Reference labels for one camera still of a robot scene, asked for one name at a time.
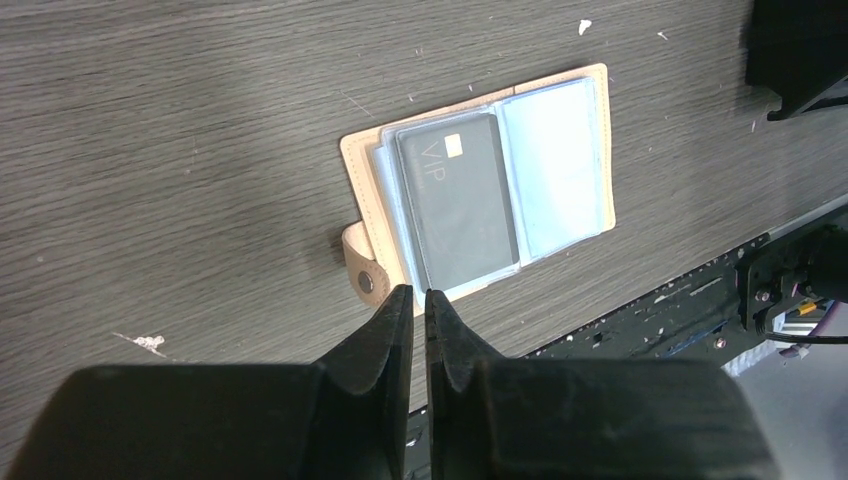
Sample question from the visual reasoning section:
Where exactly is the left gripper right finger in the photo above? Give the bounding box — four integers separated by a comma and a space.
425, 290, 781, 479

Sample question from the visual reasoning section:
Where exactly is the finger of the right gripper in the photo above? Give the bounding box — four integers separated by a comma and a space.
745, 0, 847, 121

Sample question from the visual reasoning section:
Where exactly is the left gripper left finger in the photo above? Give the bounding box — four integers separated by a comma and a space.
9, 285, 414, 479

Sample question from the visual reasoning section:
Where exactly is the beige leather card holder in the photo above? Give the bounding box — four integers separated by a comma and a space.
339, 63, 616, 312

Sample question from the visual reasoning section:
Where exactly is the black VIP credit card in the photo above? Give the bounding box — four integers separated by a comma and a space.
395, 112, 519, 291

